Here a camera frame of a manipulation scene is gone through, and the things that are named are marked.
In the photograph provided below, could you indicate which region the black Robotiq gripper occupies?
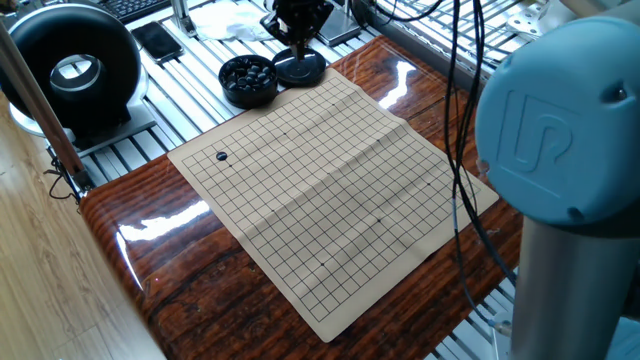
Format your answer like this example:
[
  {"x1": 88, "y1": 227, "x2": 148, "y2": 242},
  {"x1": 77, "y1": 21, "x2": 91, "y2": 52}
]
[{"x1": 262, "y1": 0, "x2": 335, "y2": 61}]

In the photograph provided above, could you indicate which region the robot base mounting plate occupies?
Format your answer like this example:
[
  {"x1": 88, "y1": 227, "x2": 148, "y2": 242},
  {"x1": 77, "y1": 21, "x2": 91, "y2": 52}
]
[{"x1": 491, "y1": 310, "x2": 516, "y2": 360}]

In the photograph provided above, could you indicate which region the beige Go board mat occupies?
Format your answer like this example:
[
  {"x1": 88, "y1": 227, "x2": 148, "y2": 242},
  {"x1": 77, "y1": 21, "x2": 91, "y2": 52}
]
[{"x1": 167, "y1": 68, "x2": 500, "y2": 344}]

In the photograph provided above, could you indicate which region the grey flat scale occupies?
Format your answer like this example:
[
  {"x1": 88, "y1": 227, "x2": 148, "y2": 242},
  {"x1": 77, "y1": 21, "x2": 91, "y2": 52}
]
[{"x1": 316, "y1": 5, "x2": 363, "y2": 48}]

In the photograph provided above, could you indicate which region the black bowl lid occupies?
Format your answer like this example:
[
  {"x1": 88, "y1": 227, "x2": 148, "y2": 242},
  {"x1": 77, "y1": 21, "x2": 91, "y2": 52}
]
[{"x1": 272, "y1": 46, "x2": 328, "y2": 89}]

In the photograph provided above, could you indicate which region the white crumpled cloth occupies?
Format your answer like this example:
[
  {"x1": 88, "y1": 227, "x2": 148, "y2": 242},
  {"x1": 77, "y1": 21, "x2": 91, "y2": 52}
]
[{"x1": 188, "y1": 1, "x2": 275, "y2": 43}]

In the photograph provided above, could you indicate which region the black bowl of stones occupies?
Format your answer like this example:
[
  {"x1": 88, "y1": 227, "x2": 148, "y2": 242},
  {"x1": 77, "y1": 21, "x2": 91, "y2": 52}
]
[{"x1": 217, "y1": 54, "x2": 280, "y2": 111}]

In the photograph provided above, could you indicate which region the black smartphone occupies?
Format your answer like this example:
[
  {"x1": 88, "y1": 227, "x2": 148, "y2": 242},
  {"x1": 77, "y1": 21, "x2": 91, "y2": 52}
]
[{"x1": 130, "y1": 20, "x2": 186, "y2": 65}]

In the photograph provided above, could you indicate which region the black keyboard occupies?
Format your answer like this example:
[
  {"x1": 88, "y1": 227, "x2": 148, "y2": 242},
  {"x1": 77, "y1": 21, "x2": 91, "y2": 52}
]
[{"x1": 93, "y1": 0, "x2": 172, "y2": 25}]

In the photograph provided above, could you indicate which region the perforated aluminium plate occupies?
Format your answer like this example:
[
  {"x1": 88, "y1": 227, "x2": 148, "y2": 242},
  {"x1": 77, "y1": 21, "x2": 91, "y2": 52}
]
[{"x1": 503, "y1": 1, "x2": 550, "y2": 37}]

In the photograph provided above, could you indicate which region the brown wooden pole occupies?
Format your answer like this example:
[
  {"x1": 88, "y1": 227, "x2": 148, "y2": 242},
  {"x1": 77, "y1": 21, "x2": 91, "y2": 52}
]
[{"x1": 0, "y1": 19, "x2": 95, "y2": 192}]

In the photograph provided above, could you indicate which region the aluminium upright post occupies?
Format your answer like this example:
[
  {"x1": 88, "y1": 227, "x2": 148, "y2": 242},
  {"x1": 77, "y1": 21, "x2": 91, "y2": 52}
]
[{"x1": 168, "y1": 0, "x2": 198, "y2": 39}]

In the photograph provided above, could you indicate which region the aluminium frame rail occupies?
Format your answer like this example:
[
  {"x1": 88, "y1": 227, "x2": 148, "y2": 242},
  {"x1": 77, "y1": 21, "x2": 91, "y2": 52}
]
[{"x1": 369, "y1": 0, "x2": 495, "y2": 95}]

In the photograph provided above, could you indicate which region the black cable grey sleeve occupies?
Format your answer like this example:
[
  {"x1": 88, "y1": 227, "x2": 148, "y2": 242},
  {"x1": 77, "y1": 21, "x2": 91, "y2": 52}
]
[{"x1": 443, "y1": 0, "x2": 501, "y2": 331}]

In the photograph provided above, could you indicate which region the black ring-shaped device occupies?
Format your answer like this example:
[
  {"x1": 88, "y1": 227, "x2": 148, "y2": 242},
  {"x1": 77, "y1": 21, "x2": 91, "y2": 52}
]
[{"x1": 0, "y1": 3, "x2": 159, "y2": 159}]

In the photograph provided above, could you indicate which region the thin black wire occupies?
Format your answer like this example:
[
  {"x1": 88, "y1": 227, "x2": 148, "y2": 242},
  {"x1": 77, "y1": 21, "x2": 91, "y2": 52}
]
[{"x1": 42, "y1": 155, "x2": 84, "y2": 202}]

